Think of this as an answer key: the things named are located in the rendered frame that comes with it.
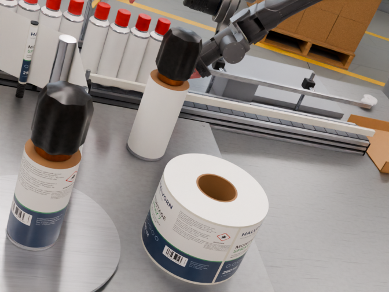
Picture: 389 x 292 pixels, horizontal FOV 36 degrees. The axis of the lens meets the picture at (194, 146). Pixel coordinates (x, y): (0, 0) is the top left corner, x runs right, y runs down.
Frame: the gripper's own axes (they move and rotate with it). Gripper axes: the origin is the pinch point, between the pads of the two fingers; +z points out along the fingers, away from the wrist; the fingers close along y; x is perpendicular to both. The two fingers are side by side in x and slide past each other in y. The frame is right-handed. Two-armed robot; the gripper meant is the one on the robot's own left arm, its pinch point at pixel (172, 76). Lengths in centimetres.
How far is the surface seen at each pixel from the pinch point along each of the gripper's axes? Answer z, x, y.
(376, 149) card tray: -38, 62, 2
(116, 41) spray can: 5.4, -18.7, 2.7
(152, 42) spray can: -1.4, -12.5, 1.8
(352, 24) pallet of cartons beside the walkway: -102, 212, -267
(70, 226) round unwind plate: 22, -20, 57
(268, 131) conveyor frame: -13.2, 29.0, 6.1
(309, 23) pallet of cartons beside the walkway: -73, 193, -273
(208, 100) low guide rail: -4.3, 9.6, 4.6
